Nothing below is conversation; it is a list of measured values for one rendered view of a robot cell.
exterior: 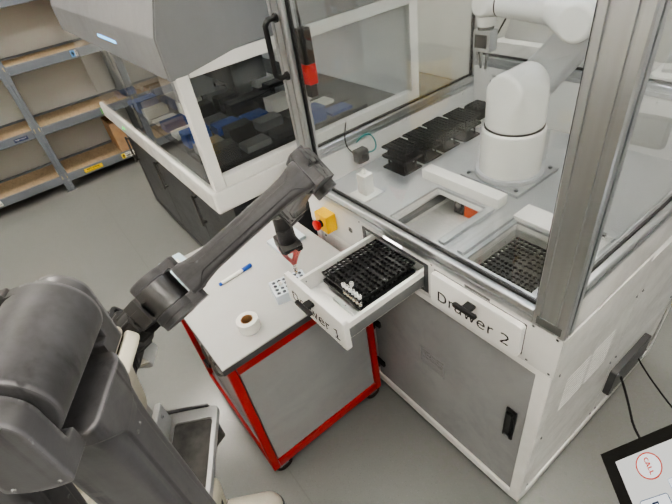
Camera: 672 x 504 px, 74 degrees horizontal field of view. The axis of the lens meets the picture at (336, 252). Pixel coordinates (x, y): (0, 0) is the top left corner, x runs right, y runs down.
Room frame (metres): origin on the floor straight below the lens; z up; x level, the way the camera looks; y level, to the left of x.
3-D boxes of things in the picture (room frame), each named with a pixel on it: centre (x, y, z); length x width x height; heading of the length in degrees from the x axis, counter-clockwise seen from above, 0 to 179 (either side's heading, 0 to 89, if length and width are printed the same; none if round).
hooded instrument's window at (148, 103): (2.69, 0.43, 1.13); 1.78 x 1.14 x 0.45; 31
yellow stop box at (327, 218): (1.33, 0.02, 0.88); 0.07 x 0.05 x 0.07; 31
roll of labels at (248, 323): (0.98, 0.31, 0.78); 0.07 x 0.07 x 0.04
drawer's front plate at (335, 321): (0.90, 0.08, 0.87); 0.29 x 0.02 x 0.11; 31
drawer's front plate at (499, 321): (0.79, -0.33, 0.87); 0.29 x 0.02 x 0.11; 31
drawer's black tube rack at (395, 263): (1.01, -0.09, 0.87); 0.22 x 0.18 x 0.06; 121
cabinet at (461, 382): (1.26, -0.60, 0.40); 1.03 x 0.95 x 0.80; 31
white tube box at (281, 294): (1.12, 0.17, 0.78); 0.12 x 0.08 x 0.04; 109
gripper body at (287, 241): (1.14, 0.15, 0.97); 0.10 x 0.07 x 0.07; 21
